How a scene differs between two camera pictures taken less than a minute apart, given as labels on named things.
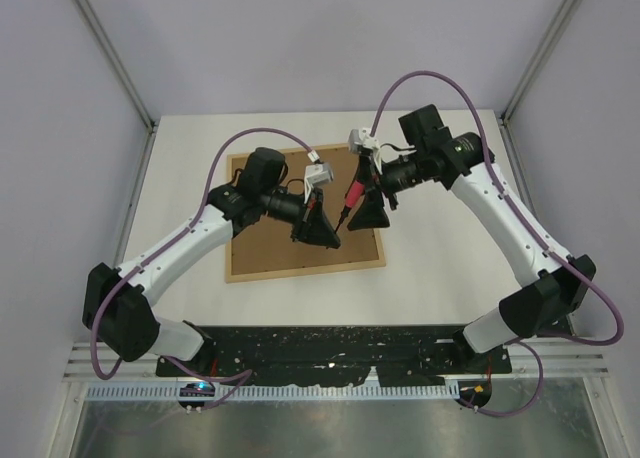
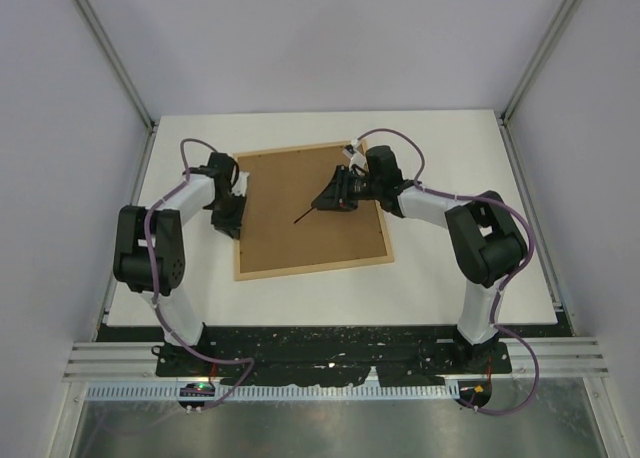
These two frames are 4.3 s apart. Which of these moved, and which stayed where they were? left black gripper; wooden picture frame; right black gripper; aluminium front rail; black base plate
Moved: right black gripper; left black gripper
Stayed: black base plate; aluminium front rail; wooden picture frame
